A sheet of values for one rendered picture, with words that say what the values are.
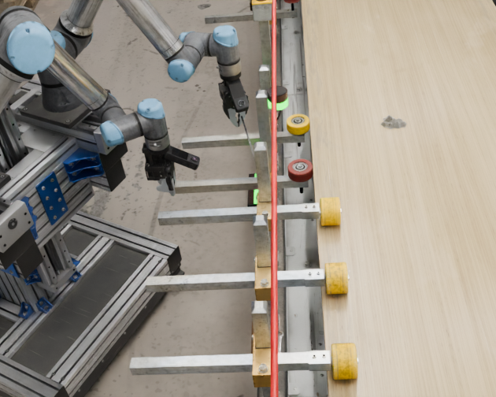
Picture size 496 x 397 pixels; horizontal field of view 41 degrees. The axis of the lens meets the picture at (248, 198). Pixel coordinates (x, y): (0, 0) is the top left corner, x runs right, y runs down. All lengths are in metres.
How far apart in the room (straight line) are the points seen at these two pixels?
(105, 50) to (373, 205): 3.23
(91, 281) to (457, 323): 1.64
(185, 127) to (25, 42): 2.28
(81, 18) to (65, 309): 1.17
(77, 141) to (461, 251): 1.31
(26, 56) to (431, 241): 1.16
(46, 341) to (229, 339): 0.73
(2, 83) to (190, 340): 1.45
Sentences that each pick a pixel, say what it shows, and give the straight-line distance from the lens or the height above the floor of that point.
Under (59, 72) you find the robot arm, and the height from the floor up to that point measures 1.32.
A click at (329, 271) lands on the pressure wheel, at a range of 1.69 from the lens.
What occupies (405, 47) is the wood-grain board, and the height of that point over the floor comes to 0.90.
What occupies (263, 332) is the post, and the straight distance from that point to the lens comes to 1.52.
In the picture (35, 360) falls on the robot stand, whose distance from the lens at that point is 2.69.
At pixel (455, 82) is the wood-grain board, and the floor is 0.90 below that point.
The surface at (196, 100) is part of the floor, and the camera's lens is 4.14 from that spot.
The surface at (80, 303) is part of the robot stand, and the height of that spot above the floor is 0.21.
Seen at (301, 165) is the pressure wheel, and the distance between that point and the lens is 2.10.
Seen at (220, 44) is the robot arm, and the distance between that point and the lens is 2.13.
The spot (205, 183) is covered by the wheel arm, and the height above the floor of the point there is 0.86.
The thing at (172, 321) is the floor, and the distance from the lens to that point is 2.90.
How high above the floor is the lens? 2.25
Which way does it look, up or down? 42 degrees down
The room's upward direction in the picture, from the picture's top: 7 degrees counter-clockwise
